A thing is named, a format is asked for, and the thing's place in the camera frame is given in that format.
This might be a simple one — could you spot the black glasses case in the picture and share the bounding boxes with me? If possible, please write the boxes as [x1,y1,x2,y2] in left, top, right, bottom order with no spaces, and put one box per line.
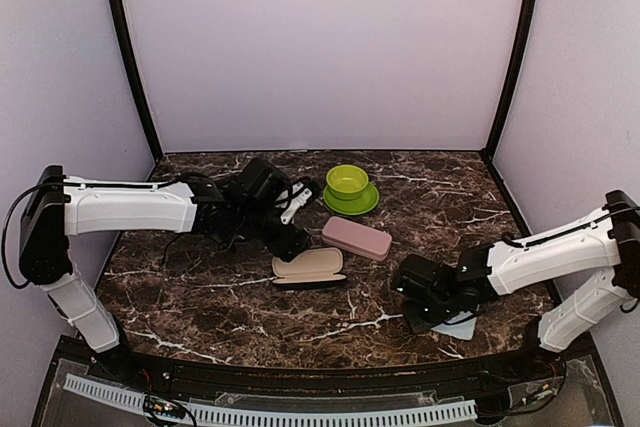
[271,247,347,289]

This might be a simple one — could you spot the pink glasses case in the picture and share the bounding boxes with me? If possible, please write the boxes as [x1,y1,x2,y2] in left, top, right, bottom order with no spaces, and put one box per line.
[321,217,392,261]

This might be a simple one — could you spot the blue cleaning cloth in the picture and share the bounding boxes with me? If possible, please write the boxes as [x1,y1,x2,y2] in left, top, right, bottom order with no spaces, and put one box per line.
[431,318,477,341]

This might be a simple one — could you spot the black sunglasses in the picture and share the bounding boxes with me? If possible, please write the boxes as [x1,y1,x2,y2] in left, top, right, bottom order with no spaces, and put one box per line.
[161,233,235,265]

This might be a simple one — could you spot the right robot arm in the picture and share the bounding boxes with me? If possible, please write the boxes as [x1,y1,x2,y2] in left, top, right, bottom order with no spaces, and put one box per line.
[390,190,639,381]

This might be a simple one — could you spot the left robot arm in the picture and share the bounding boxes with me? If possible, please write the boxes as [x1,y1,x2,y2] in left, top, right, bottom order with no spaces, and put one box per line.
[13,158,320,383]

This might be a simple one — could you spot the green bowl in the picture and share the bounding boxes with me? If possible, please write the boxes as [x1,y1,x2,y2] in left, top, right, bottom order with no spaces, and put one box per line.
[326,164,369,200]

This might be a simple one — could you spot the green plate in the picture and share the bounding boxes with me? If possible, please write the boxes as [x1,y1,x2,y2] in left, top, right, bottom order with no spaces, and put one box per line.
[323,183,380,216]

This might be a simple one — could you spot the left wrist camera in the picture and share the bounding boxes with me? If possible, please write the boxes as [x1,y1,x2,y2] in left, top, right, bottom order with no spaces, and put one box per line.
[275,177,320,225]

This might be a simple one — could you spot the black front rail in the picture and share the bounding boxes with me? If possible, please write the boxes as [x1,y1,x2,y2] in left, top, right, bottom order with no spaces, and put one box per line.
[54,334,596,403]

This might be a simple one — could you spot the white slotted cable duct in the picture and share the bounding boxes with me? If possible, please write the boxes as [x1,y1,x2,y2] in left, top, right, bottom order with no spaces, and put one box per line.
[63,374,477,426]

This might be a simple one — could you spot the left black frame post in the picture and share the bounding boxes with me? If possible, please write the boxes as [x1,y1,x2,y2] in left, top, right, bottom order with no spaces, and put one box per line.
[108,0,164,161]

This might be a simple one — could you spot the black frame post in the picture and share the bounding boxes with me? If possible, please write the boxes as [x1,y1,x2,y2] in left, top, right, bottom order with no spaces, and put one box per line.
[108,0,164,161]
[485,0,536,159]

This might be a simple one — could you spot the right black frame post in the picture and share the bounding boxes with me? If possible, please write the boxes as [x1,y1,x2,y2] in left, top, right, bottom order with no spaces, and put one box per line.
[485,0,536,159]

